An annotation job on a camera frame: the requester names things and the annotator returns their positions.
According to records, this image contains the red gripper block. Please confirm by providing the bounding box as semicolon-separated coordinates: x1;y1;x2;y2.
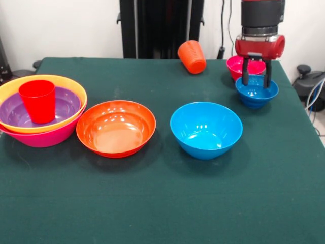
234;34;286;89

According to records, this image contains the small dark blue bowl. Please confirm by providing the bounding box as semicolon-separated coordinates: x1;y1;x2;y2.
235;74;279;109

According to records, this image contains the orange cup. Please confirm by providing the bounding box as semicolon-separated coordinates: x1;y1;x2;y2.
177;40;207;75

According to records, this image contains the light blue bowl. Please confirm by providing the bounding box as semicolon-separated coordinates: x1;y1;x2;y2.
170;101;243;161

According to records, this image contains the red-orange bowl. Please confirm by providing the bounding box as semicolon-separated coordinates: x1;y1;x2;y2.
76;100;157;159

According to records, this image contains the large orange bowl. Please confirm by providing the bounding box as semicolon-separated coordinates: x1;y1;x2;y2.
0;74;88;134

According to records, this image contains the purple bowl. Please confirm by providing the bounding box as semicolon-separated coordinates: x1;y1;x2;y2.
0;85;81;128

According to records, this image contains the large pink bowl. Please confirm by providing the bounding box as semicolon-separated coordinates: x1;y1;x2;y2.
0;100;88;148

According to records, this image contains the red cup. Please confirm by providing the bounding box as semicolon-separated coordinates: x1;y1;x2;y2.
18;79;56;125

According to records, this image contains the small pink bowl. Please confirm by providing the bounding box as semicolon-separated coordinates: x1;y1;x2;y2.
226;55;267;81

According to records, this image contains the black office chair base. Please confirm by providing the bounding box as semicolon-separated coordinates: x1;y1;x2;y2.
10;60;43;77
291;65;325;112

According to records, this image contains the dark green table cloth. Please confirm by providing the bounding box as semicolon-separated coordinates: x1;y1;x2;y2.
0;57;325;244

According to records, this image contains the black hanging cable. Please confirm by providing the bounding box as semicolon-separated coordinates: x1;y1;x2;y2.
217;0;236;60

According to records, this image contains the blue cable bundle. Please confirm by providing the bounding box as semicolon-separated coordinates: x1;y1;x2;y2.
304;78;325;114

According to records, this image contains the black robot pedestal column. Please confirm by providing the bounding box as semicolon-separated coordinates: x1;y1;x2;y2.
116;0;205;59

